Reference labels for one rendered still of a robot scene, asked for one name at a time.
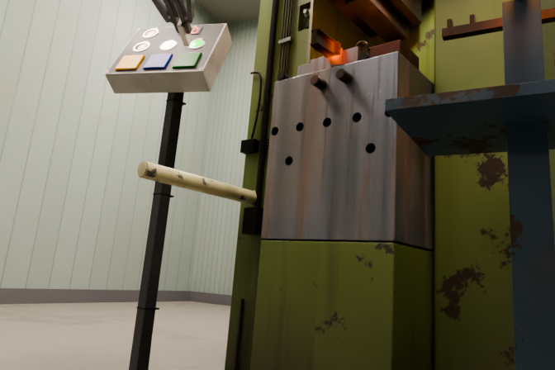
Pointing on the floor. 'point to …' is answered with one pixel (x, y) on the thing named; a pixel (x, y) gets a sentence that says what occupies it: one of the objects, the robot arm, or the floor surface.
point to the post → (155, 238)
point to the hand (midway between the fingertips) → (184, 32)
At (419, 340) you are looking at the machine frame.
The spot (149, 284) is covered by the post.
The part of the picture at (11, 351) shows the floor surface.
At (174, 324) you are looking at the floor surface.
